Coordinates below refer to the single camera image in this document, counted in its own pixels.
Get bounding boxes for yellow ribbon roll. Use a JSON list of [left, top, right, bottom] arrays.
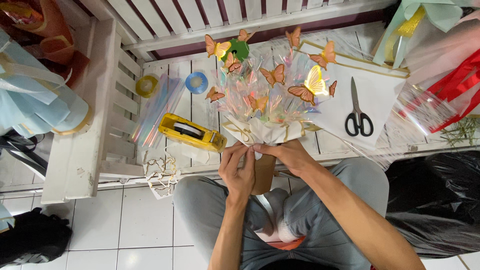
[[135, 74, 160, 98]]

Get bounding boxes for yellow tape dispenser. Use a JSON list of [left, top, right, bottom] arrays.
[[158, 113, 228, 154]]

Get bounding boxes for person's white sock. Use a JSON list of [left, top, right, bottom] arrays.
[[264, 187, 301, 244]]

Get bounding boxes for gold-edged paper cutout scrap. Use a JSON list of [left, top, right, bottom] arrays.
[[142, 151, 181, 200]]

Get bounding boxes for heap of pastel wrapping papers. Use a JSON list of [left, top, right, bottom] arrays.
[[372, 0, 480, 88]]

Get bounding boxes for black fabric bag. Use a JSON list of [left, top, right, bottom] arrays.
[[0, 207, 73, 267]]

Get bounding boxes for red wrapping paper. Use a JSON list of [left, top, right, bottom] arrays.
[[398, 48, 480, 134]]

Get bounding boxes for light blue wrapped bouquet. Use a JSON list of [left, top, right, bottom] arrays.
[[0, 29, 93, 138]]

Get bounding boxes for orange wrapping paper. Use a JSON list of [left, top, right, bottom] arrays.
[[0, 0, 91, 77]]

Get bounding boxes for green ribbon roll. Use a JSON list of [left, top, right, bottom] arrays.
[[221, 38, 250, 63]]

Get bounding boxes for person's right hand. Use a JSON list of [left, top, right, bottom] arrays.
[[253, 139, 320, 178]]

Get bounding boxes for iridescent cellophane sheets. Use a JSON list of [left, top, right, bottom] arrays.
[[129, 73, 187, 149]]

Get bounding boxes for black plastic bag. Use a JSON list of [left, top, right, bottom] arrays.
[[385, 150, 480, 260]]

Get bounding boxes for blue ribbon roll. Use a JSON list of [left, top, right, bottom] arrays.
[[185, 71, 209, 95]]

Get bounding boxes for white gold-edged wrapping paper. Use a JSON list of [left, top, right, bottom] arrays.
[[295, 40, 410, 151]]

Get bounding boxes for white wooden bench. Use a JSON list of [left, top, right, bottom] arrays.
[[41, 0, 480, 205]]

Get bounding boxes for person's grey trousers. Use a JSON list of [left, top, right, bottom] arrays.
[[172, 157, 391, 270]]

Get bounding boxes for black scissors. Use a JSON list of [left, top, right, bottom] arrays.
[[344, 76, 374, 137]]

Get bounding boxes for dried green sprigs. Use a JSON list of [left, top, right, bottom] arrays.
[[440, 116, 480, 148]]

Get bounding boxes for person's left hand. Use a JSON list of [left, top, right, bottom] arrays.
[[218, 141, 257, 202]]

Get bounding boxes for iridescent cellophane butterfly bouquet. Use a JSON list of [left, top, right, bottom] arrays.
[[204, 27, 338, 196]]

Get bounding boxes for clear cellophane sheet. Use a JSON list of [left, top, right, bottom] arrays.
[[352, 82, 457, 170]]

